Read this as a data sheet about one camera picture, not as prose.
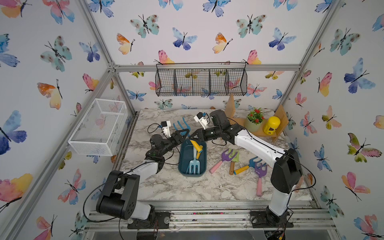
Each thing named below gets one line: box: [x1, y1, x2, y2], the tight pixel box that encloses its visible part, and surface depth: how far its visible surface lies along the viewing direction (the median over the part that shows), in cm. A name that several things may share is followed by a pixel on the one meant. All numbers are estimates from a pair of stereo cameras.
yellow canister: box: [263, 116, 281, 136], surface depth 93 cm
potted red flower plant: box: [244, 107, 265, 132], surface depth 93 cm
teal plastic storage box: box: [178, 139, 207, 177], surface depth 93 cm
